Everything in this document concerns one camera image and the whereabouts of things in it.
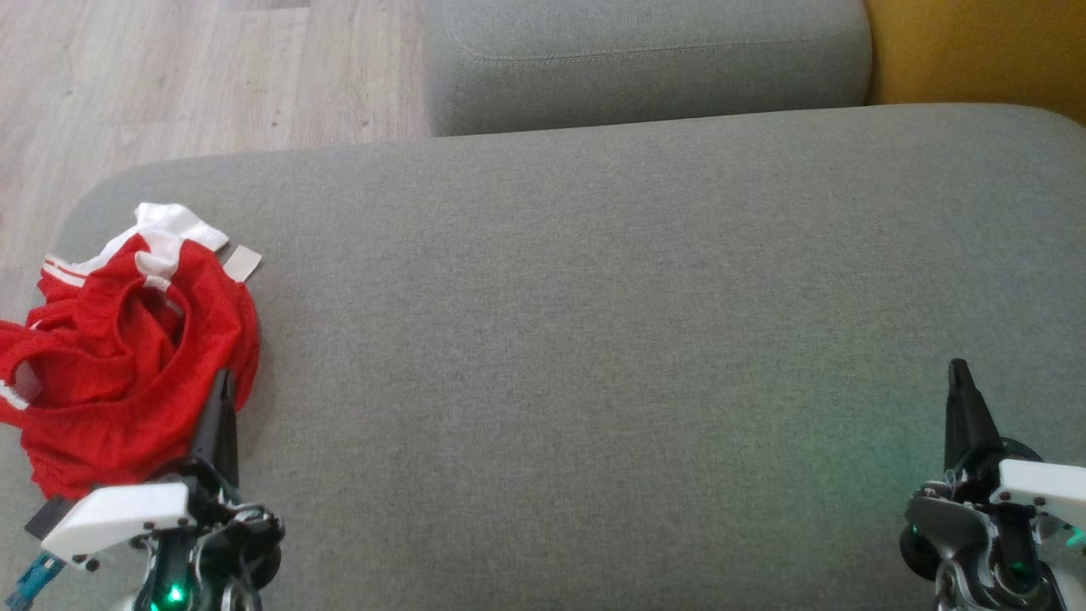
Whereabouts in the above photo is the large grey sofa seat cushion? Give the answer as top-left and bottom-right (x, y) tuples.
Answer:
(0, 104), (1086, 611)

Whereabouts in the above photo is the mustard yellow cushion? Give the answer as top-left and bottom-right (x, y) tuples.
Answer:
(865, 0), (1086, 128)

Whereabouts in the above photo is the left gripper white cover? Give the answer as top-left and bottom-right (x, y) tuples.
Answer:
(41, 369), (286, 611)

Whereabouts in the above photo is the teal plug camera cable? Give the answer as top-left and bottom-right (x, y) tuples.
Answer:
(4, 552), (65, 611)

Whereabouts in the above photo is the red white basketball jersey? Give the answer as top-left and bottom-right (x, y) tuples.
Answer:
(0, 202), (264, 417)

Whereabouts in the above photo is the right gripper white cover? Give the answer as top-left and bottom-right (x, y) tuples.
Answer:
(899, 359), (1086, 611)

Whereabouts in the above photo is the small grey sofa cushion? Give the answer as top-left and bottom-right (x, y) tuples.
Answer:
(424, 0), (875, 137)

